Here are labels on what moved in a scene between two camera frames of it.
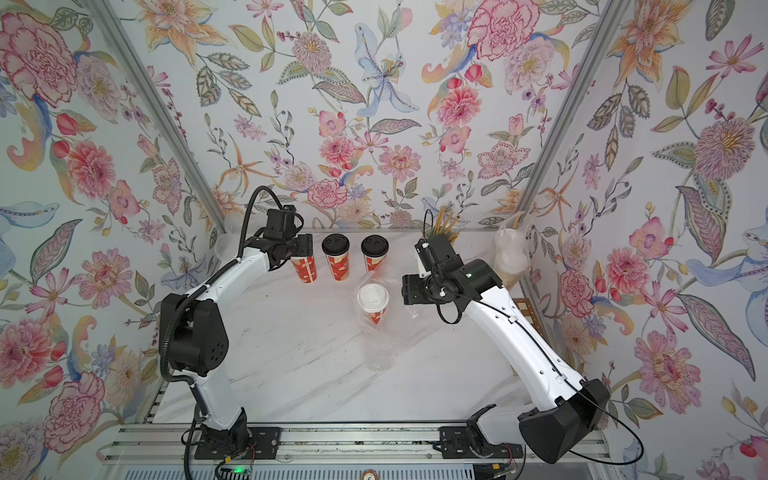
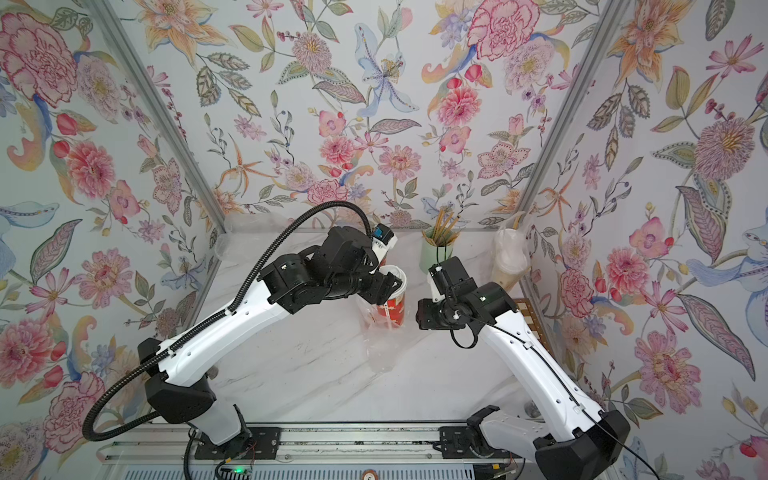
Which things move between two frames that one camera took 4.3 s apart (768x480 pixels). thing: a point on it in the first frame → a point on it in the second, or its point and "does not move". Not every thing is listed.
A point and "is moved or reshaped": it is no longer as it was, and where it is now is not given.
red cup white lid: x=305 y=267 is moved or reshaped
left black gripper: x=305 y=243 → x=382 y=286
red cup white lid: x=373 y=298 is moved or reshaped
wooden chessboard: x=526 y=308 does not move
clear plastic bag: x=380 y=315 does not move
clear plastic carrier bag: x=512 y=251 does not move
